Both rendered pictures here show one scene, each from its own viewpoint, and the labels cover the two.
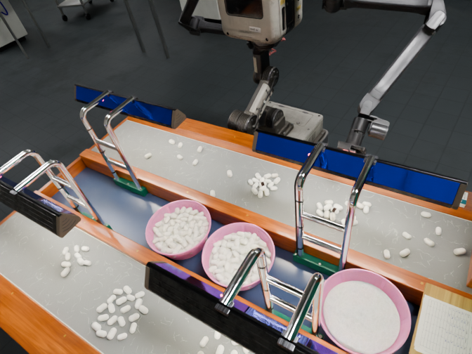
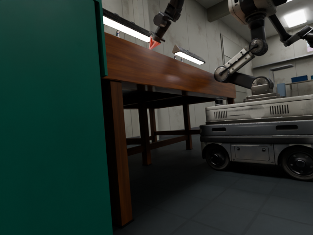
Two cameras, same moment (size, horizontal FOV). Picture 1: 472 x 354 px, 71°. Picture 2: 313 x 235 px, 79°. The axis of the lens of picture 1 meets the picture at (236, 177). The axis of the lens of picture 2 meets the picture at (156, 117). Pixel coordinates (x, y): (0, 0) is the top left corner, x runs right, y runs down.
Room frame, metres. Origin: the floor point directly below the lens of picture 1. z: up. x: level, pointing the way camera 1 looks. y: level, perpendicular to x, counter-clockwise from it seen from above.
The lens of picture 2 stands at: (0.82, -1.61, 0.41)
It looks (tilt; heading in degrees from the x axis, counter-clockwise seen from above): 1 degrees up; 88
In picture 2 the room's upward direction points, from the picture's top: 5 degrees counter-clockwise
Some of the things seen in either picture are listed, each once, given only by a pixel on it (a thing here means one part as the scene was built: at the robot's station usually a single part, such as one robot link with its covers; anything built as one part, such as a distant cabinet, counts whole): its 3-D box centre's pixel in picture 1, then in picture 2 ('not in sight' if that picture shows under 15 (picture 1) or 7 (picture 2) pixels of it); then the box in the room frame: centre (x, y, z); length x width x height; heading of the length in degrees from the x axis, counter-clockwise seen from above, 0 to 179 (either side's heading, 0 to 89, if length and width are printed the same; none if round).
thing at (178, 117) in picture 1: (123, 102); (190, 55); (1.32, 0.41, 1.08); 0.62 x 0.08 x 0.07; 50
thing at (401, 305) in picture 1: (360, 315); not in sight; (0.37, -0.29, 0.72); 0.27 x 0.27 x 0.10
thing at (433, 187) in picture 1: (345, 160); (123, 24); (0.70, -0.34, 1.08); 0.62 x 0.08 x 0.07; 50
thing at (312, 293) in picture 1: (277, 324); not in sight; (0.33, -0.03, 0.90); 0.20 x 0.19 x 0.45; 50
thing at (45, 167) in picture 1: (55, 206); not in sight; (0.95, 0.72, 0.90); 0.20 x 0.19 x 0.45; 50
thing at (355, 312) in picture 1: (359, 316); not in sight; (0.37, -0.29, 0.71); 0.22 x 0.22 x 0.06
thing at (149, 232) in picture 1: (180, 232); not in sight; (0.83, 0.27, 0.72); 0.27 x 0.27 x 0.10
